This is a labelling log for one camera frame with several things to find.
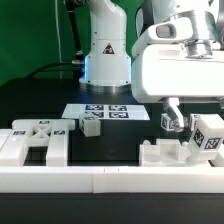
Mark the white chair seat part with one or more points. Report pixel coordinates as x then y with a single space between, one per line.
167 153

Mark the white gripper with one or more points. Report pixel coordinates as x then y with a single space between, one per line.
163 71

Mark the white sheet with fiducial tags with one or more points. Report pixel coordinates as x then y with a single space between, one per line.
107 111

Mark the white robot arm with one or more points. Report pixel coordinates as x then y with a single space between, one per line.
108 67

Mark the white chair back part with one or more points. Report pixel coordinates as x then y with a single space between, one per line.
24 134

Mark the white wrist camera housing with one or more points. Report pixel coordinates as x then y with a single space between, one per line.
195 29

